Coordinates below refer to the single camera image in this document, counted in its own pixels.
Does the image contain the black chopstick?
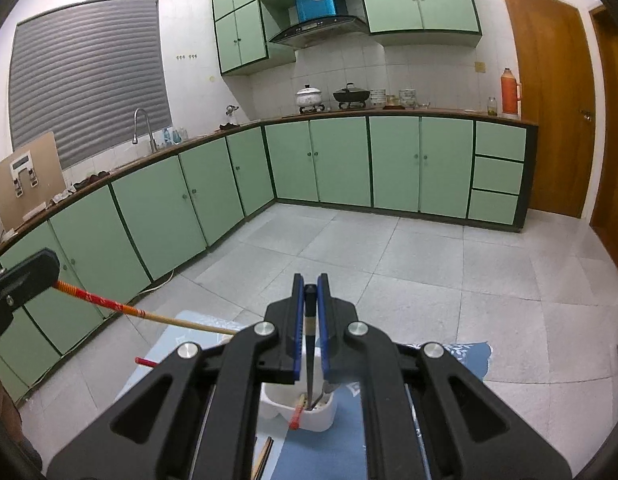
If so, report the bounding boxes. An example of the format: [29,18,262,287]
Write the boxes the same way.
[303,284,317,398]

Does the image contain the green wall cabinet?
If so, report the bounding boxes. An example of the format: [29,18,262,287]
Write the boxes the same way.
[355,0,484,50]
[211,0,297,77]

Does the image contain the blue box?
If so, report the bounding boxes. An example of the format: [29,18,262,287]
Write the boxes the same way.
[295,0,338,22]

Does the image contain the green drawer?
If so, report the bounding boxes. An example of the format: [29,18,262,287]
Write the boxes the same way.
[468,190,520,226]
[471,157,524,195]
[475,121,527,161]

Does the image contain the metal kitchen faucet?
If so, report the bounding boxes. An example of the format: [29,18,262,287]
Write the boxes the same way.
[132,108,159,153]

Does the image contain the cardboard with scale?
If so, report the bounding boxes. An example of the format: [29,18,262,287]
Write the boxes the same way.
[0,131,66,233]

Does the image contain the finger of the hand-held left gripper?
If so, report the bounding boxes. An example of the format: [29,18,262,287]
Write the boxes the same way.
[0,248,61,311]

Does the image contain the bottles beside sink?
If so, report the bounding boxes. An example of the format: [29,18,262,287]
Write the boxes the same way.
[161,126,190,147]

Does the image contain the black wok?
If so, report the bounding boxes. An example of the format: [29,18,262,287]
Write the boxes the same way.
[332,83,372,108]

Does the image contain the green base cabinet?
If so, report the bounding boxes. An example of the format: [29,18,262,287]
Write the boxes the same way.
[0,125,277,401]
[261,112,538,233]

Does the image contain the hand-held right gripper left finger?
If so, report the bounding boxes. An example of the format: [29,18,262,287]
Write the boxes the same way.
[46,272,307,480]

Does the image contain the orange thermos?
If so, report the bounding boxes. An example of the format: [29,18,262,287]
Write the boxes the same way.
[500,67,524,116]

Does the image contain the black range hood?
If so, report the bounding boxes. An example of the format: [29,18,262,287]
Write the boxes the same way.
[268,15,368,50]

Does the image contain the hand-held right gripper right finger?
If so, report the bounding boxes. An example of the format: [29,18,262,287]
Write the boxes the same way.
[316,272,574,480]

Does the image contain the white power cord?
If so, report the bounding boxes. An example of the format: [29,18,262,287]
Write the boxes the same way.
[139,270,175,296]

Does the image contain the grey window blind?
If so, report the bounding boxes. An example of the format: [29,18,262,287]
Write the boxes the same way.
[8,0,172,171]

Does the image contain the white two-compartment utensil holder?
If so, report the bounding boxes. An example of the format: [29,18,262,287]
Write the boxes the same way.
[260,382,337,433]

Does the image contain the wooden door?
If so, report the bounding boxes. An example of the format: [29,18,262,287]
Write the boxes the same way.
[589,4,618,281]
[500,0,597,219]

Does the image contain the white cooking pot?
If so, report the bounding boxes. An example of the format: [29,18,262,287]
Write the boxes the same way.
[295,85,324,111]

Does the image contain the plain wooden chopstick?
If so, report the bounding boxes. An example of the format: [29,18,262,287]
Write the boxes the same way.
[256,437,276,480]
[251,437,270,480]

